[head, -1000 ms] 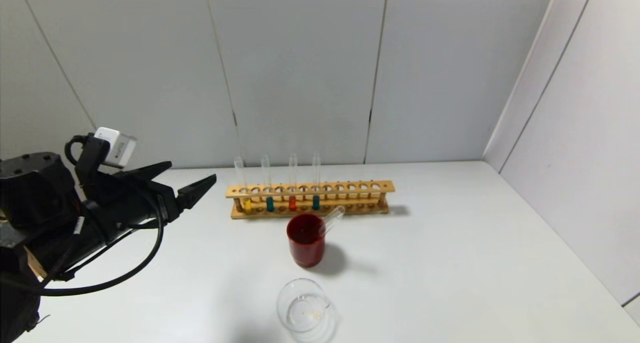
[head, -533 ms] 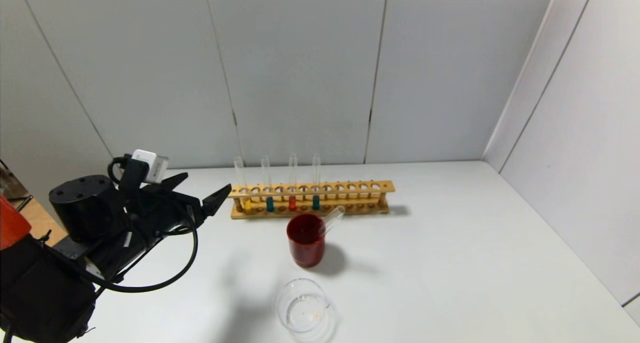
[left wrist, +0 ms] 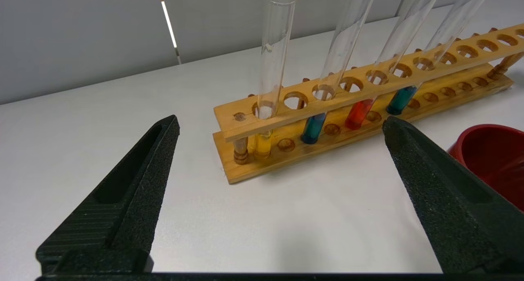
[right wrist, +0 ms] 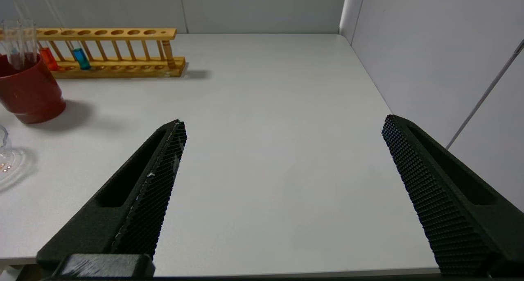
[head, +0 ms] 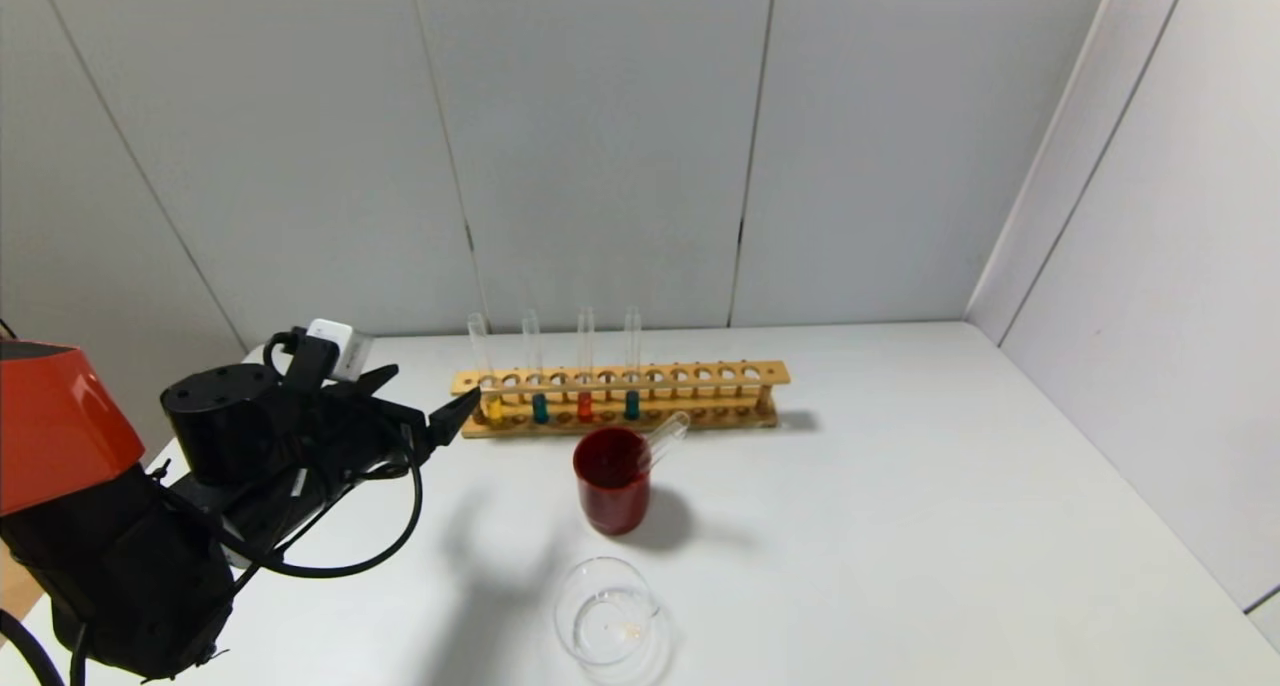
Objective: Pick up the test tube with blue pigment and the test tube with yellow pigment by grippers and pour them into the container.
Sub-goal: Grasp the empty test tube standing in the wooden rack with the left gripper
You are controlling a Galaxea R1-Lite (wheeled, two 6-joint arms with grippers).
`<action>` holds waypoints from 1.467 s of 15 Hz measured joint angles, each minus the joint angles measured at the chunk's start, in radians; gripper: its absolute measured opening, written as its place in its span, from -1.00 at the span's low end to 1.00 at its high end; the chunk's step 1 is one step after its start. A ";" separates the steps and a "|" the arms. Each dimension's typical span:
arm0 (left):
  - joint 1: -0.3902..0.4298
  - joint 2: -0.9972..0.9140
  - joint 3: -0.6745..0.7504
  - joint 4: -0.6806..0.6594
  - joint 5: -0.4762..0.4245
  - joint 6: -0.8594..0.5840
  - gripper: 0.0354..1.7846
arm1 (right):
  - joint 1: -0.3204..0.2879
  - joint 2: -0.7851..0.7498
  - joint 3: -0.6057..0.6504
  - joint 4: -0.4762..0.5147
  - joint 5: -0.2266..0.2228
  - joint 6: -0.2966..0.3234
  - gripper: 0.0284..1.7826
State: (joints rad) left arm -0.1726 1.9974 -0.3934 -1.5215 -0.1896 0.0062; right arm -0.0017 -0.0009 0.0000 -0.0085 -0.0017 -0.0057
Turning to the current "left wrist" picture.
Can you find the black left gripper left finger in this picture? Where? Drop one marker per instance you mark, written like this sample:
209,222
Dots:
135,199

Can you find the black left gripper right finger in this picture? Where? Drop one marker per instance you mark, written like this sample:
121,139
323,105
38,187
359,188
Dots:
446,199

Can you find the test tube with yellow pigment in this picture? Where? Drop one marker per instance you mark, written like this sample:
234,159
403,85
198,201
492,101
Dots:
264,143

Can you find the test tube with blue pigment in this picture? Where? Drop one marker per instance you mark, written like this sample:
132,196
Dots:
402,98
314,127

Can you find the test tube with red pigment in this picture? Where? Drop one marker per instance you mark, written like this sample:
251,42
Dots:
359,113

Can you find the wooden test tube rack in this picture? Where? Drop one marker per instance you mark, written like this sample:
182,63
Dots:
368,74

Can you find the red plastic cup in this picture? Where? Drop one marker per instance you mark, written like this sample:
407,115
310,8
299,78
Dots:
495,158

